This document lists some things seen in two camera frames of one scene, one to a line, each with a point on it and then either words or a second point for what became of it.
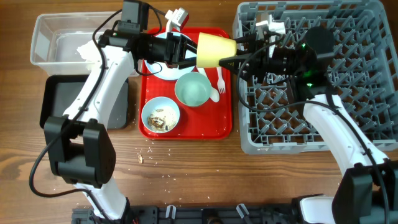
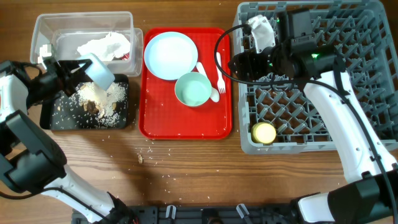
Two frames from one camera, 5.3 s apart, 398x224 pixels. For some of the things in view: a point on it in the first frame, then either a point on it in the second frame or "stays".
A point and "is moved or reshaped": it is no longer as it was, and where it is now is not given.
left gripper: [173, 48] -> [56, 71]
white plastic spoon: [214, 94] stays
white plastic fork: [221, 83] stays
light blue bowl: [155, 102] is moved or reshaped
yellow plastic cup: [210, 49] -> [263, 132]
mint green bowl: [193, 89] stays
